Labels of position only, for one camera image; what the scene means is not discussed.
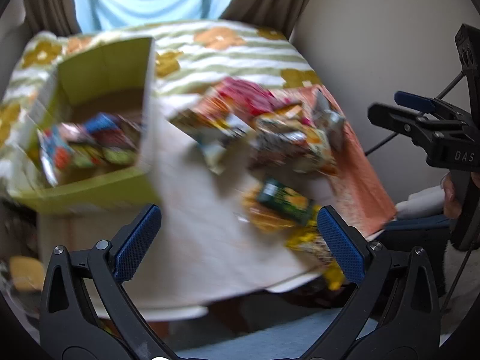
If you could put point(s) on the pink striped snack bag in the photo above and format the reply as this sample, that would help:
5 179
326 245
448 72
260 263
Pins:
246 97

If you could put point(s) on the green beef cracker pack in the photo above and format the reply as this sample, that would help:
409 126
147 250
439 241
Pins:
285 201

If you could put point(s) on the orange floral towel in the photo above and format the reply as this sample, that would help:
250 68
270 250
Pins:
355 192

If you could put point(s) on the person right hand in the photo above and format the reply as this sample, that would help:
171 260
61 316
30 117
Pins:
451 207

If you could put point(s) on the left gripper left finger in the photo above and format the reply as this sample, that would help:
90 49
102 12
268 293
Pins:
69 326

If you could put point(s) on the left brown curtain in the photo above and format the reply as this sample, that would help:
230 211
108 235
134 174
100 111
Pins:
56 16

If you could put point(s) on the blue orange snack pack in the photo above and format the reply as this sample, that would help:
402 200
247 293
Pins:
55 154

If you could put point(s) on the floral striped quilt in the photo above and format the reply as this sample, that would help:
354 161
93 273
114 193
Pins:
190 56

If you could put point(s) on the yellow-green cardboard box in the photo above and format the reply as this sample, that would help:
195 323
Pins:
104 98

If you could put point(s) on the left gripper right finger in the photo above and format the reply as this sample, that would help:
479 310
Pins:
394 311

